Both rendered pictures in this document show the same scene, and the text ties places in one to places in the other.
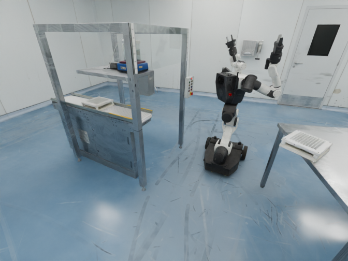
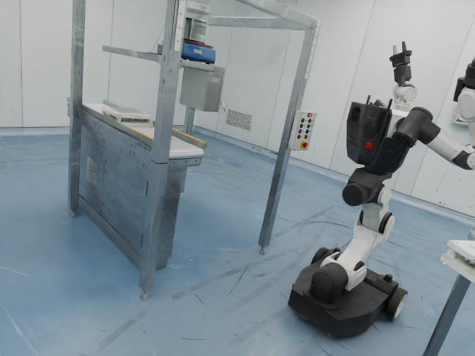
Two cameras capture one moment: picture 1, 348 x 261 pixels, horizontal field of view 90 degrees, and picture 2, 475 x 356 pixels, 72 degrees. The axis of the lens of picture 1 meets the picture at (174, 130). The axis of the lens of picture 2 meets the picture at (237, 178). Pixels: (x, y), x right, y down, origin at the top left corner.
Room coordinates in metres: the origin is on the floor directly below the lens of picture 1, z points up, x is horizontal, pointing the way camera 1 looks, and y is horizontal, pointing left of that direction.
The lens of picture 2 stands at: (0.08, -0.44, 1.24)
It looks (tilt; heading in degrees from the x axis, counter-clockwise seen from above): 17 degrees down; 16
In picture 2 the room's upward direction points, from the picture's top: 11 degrees clockwise
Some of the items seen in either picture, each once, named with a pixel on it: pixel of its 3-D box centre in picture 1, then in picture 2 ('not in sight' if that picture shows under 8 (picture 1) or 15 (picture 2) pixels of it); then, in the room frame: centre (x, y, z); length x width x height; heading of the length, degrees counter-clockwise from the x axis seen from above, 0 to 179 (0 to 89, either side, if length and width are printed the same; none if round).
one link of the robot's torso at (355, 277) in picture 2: (223, 146); (343, 269); (1.91, -0.65, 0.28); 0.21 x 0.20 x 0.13; 155
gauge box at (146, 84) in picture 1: (142, 83); (201, 89); (1.75, 0.32, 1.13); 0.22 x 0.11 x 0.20; 63
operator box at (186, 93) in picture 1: (188, 86); (302, 131); (2.31, -0.19, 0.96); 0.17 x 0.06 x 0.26; 153
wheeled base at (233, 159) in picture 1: (223, 151); (342, 280); (1.93, -0.67, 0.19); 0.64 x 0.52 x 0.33; 155
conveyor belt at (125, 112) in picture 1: (97, 108); (124, 125); (1.90, 0.90, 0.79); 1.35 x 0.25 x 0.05; 63
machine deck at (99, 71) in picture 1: (115, 72); (160, 59); (1.72, 0.56, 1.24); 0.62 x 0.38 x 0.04; 63
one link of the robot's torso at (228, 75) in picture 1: (231, 86); (379, 134); (1.89, -0.62, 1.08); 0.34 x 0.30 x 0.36; 19
